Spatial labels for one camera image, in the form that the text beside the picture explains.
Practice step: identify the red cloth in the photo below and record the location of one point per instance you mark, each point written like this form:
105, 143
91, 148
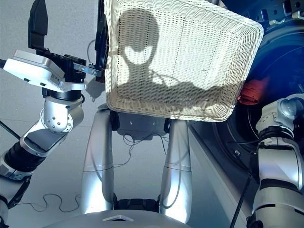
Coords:
254, 92

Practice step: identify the dark grey floor box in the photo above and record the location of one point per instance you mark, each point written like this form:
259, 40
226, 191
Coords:
140, 126

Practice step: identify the silver robot torso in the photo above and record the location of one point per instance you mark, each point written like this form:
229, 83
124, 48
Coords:
95, 221

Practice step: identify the silver robot leg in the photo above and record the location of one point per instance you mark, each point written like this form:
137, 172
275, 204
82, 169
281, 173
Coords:
175, 166
95, 166

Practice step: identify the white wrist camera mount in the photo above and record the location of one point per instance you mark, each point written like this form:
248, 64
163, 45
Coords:
31, 69

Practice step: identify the grey washing machine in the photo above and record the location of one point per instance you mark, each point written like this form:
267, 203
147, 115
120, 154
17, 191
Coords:
273, 47

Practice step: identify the pale woven basket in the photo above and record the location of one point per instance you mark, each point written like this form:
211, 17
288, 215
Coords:
190, 47

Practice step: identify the black robot foot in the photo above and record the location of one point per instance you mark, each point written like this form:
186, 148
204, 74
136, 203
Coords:
167, 126
114, 121

